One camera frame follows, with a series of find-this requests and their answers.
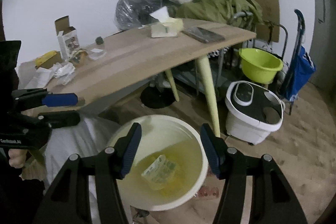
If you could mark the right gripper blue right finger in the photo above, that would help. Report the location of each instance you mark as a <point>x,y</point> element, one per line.
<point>273,199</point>

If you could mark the lime green basin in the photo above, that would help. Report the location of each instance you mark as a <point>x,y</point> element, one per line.
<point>258,65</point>

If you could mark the cream tissue box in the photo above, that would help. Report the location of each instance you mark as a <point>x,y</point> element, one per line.
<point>165,26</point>

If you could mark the small dark green object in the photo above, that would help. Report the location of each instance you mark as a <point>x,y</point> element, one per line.
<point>99,40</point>

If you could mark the plastic wrapped black fan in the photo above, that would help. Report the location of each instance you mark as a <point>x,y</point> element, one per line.
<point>135,13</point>

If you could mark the white open product box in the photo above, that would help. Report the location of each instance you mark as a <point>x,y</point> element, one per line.
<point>67,37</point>

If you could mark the operator left hand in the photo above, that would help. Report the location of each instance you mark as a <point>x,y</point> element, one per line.
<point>17,158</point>

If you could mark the cream round trash bin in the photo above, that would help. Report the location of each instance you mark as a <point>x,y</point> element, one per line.
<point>179,142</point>

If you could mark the brown cardboard sheet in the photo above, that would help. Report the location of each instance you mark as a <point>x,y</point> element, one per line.
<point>270,13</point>

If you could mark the blue shopping trolley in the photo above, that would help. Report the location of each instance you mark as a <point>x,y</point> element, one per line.
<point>301,66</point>

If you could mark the olive green clothes pile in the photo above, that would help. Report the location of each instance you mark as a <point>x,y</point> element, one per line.
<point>219,11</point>

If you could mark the grey trousers leg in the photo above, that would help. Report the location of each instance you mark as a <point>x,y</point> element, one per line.
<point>88,138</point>

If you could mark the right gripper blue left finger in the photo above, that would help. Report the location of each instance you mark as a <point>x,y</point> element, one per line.
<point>131,150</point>

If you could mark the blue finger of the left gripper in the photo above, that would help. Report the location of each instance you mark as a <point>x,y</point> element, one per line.
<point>60,119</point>
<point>59,100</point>

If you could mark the white black foot bath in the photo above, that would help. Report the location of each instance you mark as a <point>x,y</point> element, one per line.
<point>254,112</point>

